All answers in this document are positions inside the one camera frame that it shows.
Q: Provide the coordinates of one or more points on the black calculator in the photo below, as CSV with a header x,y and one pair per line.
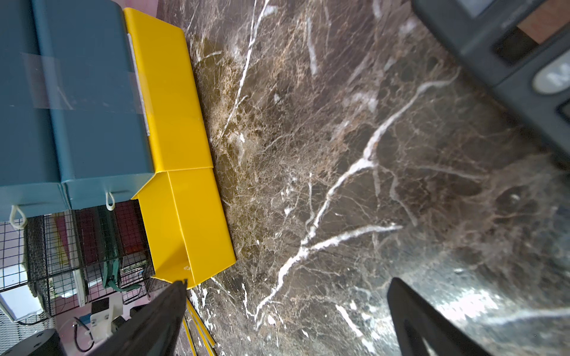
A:
x,y
519,50

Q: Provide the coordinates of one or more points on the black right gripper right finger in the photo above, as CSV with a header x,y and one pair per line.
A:
x,y
417,325

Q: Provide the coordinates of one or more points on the teal drawer cabinet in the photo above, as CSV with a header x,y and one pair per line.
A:
x,y
73,130

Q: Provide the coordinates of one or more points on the green stool frame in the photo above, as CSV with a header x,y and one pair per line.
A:
x,y
111,277

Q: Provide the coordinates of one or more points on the black wire file rack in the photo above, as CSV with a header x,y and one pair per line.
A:
x,y
55,263

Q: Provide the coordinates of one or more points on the yellow drawer cabinet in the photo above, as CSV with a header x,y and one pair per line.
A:
x,y
177,133

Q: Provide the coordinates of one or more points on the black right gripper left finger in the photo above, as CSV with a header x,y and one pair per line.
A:
x,y
154,330

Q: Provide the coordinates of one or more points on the yellow pencil bundle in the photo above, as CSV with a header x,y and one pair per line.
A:
x,y
207,339

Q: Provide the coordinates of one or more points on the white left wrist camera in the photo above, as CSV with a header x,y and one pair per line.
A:
x,y
103,313

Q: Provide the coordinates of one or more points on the yellow bottom drawer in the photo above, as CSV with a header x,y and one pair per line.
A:
x,y
185,225

